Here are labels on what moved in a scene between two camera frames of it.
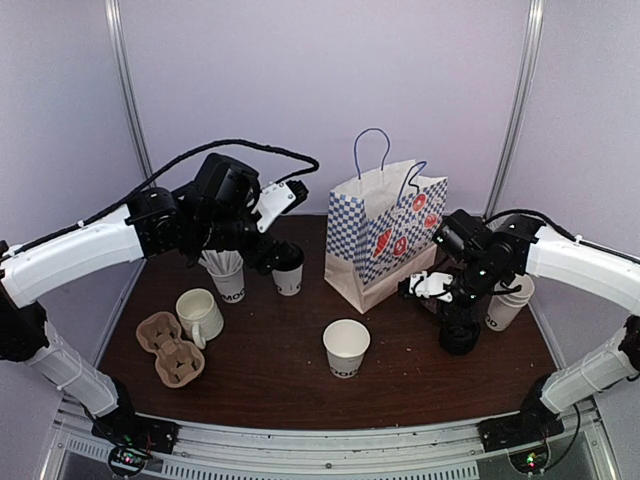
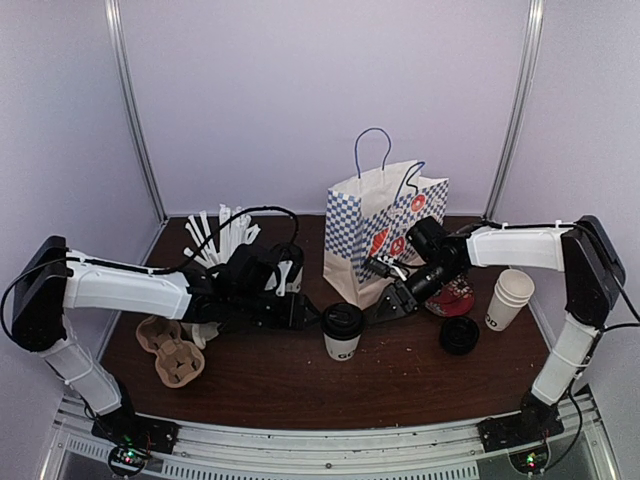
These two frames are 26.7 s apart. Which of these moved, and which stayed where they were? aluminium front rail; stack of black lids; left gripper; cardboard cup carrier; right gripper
Moved: left gripper; right gripper
Stayed: cardboard cup carrier; aluminium front rail; stack of black lids
